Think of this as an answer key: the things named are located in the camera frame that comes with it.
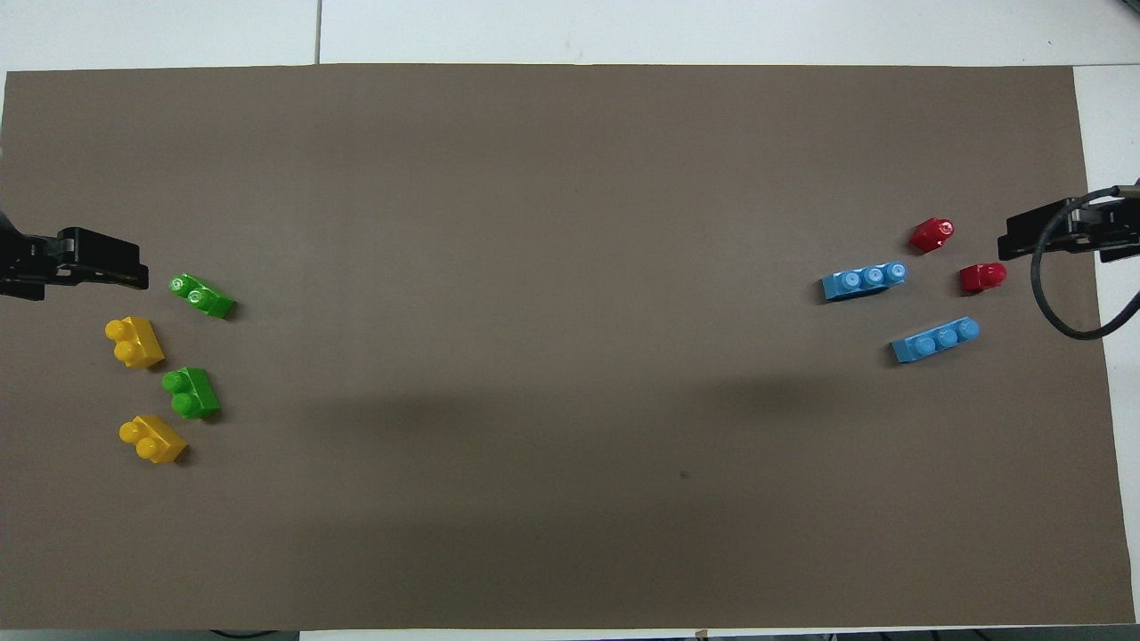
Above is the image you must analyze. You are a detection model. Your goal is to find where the brown table mat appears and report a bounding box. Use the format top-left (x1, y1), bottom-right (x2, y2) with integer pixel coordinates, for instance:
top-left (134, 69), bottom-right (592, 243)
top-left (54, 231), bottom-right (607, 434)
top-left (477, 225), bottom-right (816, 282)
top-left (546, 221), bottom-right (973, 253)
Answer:
top-left (0, 62), bottom-right (1136, 633)

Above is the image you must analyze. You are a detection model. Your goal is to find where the green two-stud toy brick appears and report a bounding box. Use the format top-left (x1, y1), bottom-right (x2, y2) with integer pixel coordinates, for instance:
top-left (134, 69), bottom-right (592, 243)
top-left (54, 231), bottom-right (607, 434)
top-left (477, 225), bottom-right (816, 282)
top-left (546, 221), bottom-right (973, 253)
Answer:
top-left (161, 366), bottom-right (222, 420)
top-left (168, 272), bottom-right (238, 321)

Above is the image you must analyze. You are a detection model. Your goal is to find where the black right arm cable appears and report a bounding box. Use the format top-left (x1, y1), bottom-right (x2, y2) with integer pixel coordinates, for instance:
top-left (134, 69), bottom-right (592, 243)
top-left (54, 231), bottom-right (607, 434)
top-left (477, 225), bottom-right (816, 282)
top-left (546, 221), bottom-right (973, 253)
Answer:
top-left (1030, 183), bottom-right (1140, 341)

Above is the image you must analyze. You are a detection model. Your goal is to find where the red single-stud toy brick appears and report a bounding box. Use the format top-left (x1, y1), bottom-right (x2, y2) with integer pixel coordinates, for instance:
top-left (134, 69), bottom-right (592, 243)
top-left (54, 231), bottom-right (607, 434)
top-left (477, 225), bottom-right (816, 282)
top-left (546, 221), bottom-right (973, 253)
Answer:
top-left (908, 216), bottom-right (957, 256)
top-left (958, 261), bottom-right (1009, 296)

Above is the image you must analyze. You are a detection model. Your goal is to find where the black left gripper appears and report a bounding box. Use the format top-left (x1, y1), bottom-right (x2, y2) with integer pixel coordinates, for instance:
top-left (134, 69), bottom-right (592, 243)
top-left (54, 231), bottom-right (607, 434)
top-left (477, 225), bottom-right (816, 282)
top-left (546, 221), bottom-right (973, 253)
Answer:
top-left (0, 212), bottom-right (150, 301)

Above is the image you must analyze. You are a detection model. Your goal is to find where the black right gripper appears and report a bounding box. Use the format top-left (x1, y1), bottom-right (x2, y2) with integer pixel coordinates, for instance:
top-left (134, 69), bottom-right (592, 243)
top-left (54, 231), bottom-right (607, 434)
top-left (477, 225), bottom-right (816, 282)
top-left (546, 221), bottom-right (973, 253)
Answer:
top-left (997, 191), bottom-right (1140, 264)

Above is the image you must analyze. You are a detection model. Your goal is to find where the blue three-stud toy brick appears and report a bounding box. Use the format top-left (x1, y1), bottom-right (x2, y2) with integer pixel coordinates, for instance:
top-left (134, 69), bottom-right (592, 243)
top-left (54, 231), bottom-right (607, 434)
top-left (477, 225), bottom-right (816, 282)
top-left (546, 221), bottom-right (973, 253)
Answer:
top-left (890, 317), bottom-right (981, 365)
top-left (820, 261), bottom-right (908, 302)

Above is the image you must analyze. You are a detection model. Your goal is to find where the yellow two-stud toy brick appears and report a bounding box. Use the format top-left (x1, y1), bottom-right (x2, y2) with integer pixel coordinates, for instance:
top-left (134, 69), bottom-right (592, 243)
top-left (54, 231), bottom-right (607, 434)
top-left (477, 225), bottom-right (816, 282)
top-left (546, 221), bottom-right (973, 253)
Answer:
top-left (118, 414), bottom-right (189, 466)
top-left (104, 315), bottom-right (167, 369)

